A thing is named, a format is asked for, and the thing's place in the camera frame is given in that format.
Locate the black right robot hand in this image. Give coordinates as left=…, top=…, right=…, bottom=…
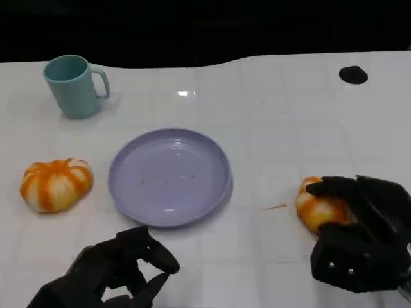
left=304, top=175, right=411, bottom=295

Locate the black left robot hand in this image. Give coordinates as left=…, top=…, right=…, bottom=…
left=26, top=225, right=180, bottom=308

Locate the orange and white bread roll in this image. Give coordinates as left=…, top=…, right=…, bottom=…
left=295, top=175, right=357, bottom=237
left=19, top=157, right=94, bottom=214

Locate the black table grommet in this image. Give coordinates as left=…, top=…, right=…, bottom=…
left=338, top=65, right=369, bottom=85

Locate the pale green mug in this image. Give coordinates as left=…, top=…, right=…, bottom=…
left=42, top=55, right=111, bottom=120

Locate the lilac plate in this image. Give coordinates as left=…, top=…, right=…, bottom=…
left=107, top=128, right=234, bottom=228

